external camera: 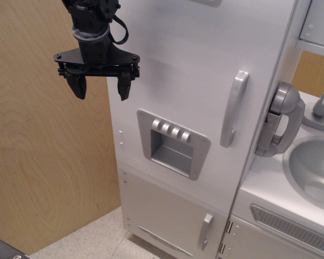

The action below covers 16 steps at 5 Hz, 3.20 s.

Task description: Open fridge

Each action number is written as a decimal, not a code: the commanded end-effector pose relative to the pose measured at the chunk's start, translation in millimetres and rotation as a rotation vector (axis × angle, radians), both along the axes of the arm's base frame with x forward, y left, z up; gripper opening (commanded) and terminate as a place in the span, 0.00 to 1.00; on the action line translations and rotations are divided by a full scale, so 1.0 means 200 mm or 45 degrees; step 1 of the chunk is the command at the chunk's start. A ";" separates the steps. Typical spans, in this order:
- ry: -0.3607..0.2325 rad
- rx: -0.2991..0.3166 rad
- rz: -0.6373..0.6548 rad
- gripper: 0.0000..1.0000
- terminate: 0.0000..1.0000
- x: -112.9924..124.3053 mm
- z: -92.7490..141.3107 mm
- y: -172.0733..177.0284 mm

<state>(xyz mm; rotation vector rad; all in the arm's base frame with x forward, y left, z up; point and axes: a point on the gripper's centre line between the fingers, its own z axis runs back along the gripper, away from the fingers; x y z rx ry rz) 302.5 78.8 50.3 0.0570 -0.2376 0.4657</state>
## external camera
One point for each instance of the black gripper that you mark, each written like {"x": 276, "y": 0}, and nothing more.
{"x": 97, "y": 55}

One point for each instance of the white toy fridge door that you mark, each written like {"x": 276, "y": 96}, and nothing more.
{"x": 189, "y": 56}

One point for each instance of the silver fridge door handle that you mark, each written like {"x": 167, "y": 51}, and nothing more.
{"x": 235, "y": 96}

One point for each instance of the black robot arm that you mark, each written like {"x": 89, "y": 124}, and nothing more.
{"x": 93, "y": 17}

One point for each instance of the silver ice dispenser panel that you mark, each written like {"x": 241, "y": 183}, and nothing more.
{"x": 170, "y": 145}

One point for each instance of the silver top vent panel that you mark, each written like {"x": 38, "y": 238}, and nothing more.
{"x": 212, "y": 3}

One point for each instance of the white lower freezer door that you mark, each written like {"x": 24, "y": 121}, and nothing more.
{"x": 166, "y": 217}

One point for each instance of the silver toy telephone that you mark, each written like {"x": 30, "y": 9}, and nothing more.
{"x": 282, "y": 122}

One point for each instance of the brass upper door hinge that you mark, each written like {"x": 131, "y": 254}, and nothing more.
{"x": 229, "y": 227}

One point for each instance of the brass door hinge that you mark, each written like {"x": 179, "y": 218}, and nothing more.
{"x": 229, "y": 227}
{"x": 222, "y": 249}

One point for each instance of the dark object bottom left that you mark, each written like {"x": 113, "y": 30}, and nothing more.
{"x": 9, "y": 252}

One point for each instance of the brass lower door hinge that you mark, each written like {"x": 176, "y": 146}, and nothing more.
{"x": 222, "y": 249}

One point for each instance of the silver toy faucet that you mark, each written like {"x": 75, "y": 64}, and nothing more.
{"x": 314, "y": 114}

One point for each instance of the silver toy sink basin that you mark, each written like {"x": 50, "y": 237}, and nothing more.
{"x": 303, "y": 165}

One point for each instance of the white toy kitchen cabinet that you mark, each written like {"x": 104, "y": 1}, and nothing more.
{"x": 279, "y": 208}

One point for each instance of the silver oven vent panel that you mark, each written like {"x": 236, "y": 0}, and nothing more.
{"x": 288, "y": 227}

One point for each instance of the silver lower door handle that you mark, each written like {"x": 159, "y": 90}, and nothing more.
{"x": 204, "y": 230}

